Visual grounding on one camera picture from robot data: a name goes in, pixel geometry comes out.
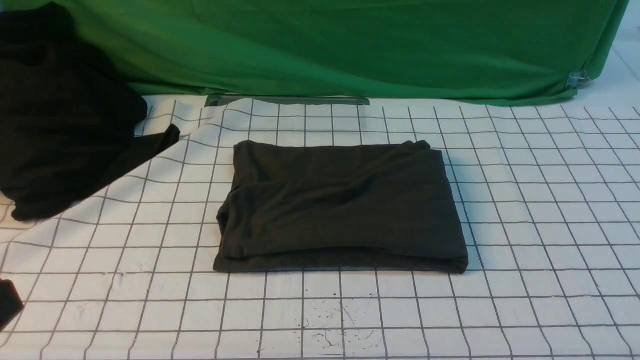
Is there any gray long sleeve shirt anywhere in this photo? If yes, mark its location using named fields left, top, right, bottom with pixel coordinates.
left=213, top=140, right=469, bottom=274

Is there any green backdrop cloth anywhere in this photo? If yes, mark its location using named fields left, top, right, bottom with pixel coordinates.
left=54, top=0, right=629, bottom=107

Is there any white grid table cloth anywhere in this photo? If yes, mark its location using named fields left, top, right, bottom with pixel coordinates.
left=0, top=95, right=640, bottom=360

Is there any silver binder clip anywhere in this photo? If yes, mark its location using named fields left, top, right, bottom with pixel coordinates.
left=566, top=71, right=591, bottom=91

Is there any pile of black clothes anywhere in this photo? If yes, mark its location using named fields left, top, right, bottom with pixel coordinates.
left=0, top=2, right=181, bottom=223

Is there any gray metal strip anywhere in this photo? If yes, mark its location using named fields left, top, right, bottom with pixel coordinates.
left=205, top=94, right=370, bottom=107

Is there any black object at edge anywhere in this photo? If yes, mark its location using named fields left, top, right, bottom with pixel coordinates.
left=0, top=279, right=25, bottom=332

